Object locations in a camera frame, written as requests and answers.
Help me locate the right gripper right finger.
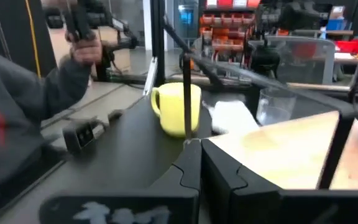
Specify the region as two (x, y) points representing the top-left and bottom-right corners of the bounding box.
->
(200, 138), (358, 224)

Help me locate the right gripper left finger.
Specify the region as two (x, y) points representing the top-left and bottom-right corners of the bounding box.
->
(38, 139), (202, 224)

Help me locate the yellow mug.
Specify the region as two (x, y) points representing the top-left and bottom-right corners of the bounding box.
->
(150, 82), (202, 139)

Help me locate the light wooden board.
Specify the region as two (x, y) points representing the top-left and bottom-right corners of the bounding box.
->
(178, 51), (358, 190)

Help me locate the clear plastic cup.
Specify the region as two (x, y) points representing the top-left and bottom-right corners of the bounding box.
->
(255, 86), (297, 127)

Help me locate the white waffle cloth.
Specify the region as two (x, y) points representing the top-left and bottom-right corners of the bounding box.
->
(202, 99), (260, 135)

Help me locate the red bin storage rack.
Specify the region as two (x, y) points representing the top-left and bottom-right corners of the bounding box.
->
(199, 0), (262, 63)

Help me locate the person's hand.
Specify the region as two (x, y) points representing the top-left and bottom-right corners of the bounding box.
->
(65, 30), (104, 66)

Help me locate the grey office chair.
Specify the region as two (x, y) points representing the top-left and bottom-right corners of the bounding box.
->
(247, 35), (337, 85)

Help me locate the wooden table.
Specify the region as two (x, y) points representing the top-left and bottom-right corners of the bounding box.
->
(334, 51), (358, 66)
(290, 29), (354, 35)

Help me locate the person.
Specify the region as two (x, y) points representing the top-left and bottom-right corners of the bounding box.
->
(0, 45), (93, 218)

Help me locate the red plastic bin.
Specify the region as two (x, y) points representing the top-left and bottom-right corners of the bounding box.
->
(336, 37), (358, 54)

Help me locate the blue plastic bin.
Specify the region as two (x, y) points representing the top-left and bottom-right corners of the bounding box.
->
(326, 19), (344, 31)

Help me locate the small cardboard box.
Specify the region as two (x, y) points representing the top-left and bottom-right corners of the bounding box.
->
(329, 6), (346, 20)

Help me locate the black partition panel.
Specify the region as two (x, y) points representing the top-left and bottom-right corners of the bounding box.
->
(0, 0), (57, 78)

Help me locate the silver corner bracket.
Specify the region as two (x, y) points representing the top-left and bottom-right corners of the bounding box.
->
(142, 55), (158, 96)

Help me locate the black table camera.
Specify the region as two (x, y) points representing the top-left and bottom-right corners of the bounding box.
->
(62, 108), (124, 154)

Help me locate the black aluminium table frame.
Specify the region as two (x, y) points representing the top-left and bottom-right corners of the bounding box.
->
(91, 0), (358, 97)

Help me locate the yellow cable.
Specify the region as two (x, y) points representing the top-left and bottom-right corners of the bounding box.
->
(24, 0), (42, 78)

